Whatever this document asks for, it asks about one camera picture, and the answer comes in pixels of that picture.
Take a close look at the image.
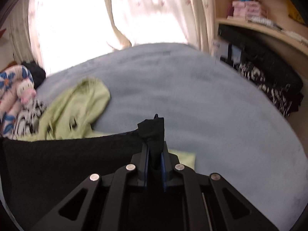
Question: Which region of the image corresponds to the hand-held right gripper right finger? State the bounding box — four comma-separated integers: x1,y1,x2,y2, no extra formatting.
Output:
161,141,280,231

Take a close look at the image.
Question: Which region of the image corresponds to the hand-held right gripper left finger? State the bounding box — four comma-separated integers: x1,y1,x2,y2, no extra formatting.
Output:
31,142,150,231

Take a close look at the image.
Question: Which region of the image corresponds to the green and black hooded jacket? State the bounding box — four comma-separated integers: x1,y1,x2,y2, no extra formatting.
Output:
0,77,196,231

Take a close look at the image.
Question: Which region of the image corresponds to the blue-grey bed blanket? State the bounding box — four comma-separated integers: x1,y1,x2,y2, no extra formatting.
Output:
36,43,304,231

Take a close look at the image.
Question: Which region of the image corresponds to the black and white printed garment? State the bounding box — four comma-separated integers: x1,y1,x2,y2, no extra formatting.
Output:
6,99,47,140

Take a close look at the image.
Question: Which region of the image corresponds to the white cardboard box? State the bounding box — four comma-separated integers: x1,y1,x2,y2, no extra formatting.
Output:
211,40,242,63

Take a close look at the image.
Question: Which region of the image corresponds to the black and white patterned cloth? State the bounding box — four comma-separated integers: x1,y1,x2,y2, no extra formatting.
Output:
237,61,293,118

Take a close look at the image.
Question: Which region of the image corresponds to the white cat plush toy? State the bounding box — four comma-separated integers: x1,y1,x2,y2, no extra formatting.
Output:
16,79,37,106

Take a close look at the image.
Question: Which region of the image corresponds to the dark cloth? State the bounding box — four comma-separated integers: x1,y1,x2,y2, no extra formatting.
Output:
21,61,46,89

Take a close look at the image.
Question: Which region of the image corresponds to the black bag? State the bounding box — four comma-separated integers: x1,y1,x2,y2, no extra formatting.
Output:
217,24,304,112

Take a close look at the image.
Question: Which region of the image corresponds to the floral rolled quilt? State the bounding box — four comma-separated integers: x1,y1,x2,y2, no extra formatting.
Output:
0,65,36,137

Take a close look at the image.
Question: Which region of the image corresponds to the floral sheer curtain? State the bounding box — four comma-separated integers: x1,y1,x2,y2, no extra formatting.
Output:
10,0,41,65
101,0,216,53

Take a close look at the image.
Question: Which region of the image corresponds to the wooden shelf unit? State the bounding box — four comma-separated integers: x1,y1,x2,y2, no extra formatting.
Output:
207,0,308,97

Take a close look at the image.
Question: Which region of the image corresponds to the pink drawer organizer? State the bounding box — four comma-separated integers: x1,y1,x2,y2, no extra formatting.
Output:
227,0,267,21

